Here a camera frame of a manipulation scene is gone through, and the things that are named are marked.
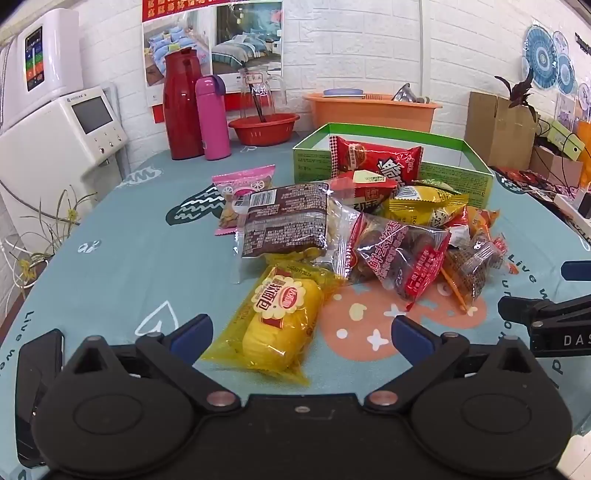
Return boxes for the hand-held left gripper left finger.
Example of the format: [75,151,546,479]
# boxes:
[62,314,241,414]

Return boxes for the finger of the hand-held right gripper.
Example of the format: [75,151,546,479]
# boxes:
[498,295,591,326]
[561,260,591,282]

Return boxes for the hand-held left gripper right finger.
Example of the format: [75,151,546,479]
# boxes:
[365,316,543,413]

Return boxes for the red clear date packet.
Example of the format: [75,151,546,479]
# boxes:
[346,213,452,311]

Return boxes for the yellow cake packet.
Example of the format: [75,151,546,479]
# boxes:
[200,261,346,387]

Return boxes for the orange snack packet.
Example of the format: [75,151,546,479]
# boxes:
[445,205,502,245]

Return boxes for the yellow snack packet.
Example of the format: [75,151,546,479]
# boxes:
[382,182,470,229]

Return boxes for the red yellow-label snack packet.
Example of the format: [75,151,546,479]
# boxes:
[329,170,407,215]

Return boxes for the pink snack packet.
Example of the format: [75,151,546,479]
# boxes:
[211,165,278,237]

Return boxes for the large red snack packet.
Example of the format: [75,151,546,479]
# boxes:
[329,135,424,185]

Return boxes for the green cardboard box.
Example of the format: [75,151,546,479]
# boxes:
[292,122,495,210]

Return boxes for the small brown snack packet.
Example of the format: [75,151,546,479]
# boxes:
[441,233,511,315]

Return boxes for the white power strip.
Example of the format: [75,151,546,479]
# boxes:
[554,191,591,222]

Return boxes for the printed teal tablecloth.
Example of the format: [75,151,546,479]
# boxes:
[0,150,591,480]

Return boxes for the low brown cardboard box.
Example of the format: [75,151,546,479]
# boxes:
[529,145,585,188]

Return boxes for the red black printed packet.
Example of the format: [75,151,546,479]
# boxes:
[492,166,555,195]

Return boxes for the light green box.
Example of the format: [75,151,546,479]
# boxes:
[547,119,585,161]

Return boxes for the brown-label clear snack packet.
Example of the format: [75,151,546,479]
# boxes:
[233,181,365,283]

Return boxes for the tall cardboard box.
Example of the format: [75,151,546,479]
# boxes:
[464,91,539,169]

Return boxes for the thin-leaf potted plant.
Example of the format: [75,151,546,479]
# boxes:
[14,185,98,282]

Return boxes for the dark red leaf plant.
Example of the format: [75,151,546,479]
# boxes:
[494,69,539,121]

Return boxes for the small blue paper fan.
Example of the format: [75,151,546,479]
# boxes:
[555,52,578,96]

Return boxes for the red plastic basin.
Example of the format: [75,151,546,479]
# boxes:
[228,113,300,146]

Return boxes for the pink bottle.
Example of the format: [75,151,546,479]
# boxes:
[195,75,232,161]

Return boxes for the large blue paper fan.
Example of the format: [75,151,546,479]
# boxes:
[523,25,560,89]

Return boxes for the red thermos jug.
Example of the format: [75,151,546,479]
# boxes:
[163,47,205,161]

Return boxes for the orange plastic basket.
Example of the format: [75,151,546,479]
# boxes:
[303,92,443,134]

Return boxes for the dark stirring spoon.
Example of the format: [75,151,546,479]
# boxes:
[252,88,269,123]

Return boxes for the white appliance with screen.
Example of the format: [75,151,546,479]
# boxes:
[0,85,130,222]

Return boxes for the glass pitcher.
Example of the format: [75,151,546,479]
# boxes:
[238,66,288,121]

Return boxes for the metal bowl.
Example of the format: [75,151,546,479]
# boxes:
[392,83,432,103]

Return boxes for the white wall cable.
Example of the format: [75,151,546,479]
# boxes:
[417,0,428,100]

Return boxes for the wall poster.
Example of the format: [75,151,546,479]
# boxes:
[141,0,284,123]

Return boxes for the white wall water purifier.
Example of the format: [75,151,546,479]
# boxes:
[0,8,85,123]

